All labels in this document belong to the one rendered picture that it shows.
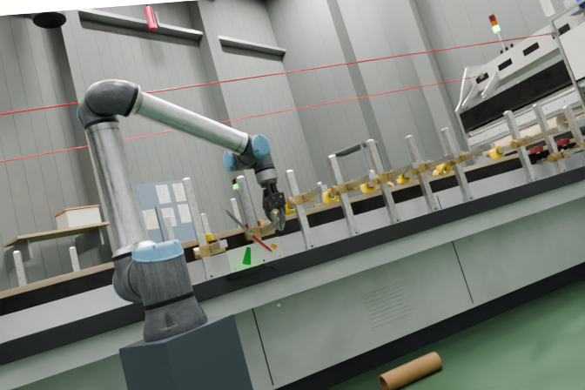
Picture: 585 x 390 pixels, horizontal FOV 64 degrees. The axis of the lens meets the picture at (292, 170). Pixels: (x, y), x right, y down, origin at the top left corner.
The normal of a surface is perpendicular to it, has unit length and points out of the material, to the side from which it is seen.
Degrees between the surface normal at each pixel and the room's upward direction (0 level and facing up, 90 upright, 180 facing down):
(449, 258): 90
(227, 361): 90
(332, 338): 90
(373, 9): 90
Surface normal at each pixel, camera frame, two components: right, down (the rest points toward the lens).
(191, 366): 0.72, -0.30
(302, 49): -0.63, 0.07
